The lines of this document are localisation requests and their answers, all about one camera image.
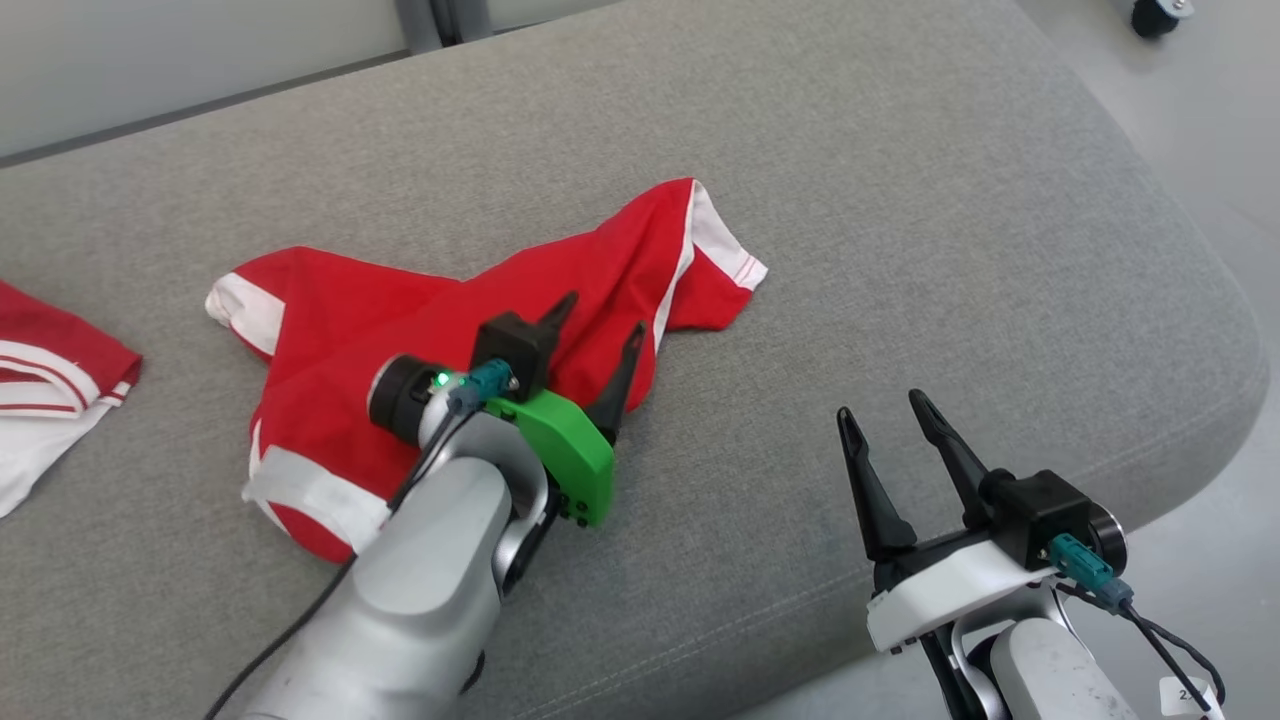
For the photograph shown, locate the black left cable teal plug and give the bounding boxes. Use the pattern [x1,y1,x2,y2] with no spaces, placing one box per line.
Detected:
[205,360,521,720]

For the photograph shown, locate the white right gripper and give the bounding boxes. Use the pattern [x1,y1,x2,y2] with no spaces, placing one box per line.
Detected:
[836,389,1061,656]

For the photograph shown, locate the black cable teal plug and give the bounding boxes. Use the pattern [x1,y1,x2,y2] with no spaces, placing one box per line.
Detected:
[1048,535,1227,720]
[205,360,521,720]

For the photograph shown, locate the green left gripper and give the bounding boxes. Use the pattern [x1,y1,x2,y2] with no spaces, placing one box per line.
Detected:
[487,291,648,528]

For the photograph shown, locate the grey fabric sofa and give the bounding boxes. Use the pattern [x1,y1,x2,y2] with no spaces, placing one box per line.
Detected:
[0,0,1271,720]

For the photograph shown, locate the black caster wheel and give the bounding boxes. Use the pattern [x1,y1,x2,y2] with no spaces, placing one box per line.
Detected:
[1130,0,1197,41]

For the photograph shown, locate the red jersey with white sleeves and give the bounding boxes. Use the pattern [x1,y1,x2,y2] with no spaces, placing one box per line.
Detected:
[0,280,143,519]

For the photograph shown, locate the black right cable teal plug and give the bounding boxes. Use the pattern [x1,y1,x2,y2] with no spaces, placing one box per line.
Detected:
[1048,535,1227,720]

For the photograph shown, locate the red shorts with white stripe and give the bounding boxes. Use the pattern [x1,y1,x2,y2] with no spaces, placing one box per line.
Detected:
[205,178,769,564]

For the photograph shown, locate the white cable label tag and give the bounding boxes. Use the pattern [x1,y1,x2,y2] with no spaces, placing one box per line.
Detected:
[1158,676,1227,717]

